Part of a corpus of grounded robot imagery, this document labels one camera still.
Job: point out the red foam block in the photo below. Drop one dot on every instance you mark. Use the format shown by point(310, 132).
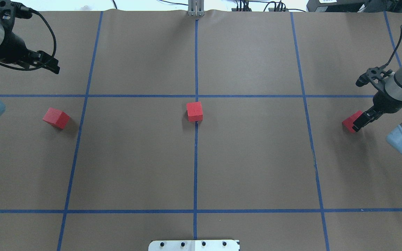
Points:
point(194, 111)
point(56, 118)
point(349, 122)

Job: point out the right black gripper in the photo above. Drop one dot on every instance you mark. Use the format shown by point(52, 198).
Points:
point(385, 102)

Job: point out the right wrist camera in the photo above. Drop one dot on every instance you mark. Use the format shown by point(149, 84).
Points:
point(376, 76)

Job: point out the aluminium frame post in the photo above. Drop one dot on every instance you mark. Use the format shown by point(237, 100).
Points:
point(196, 8)

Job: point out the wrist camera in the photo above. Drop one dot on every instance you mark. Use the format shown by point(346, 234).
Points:
point(13, 9)
point(376, 76)

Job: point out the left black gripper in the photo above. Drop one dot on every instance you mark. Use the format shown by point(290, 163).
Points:
point(11, 49)

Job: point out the white metal mounting plate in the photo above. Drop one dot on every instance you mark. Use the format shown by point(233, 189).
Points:
point(195, 245)

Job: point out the brown paper table mat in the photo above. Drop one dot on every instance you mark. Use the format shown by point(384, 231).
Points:
point(270, 164)

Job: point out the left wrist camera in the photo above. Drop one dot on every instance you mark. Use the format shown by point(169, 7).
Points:
point(13, 9)

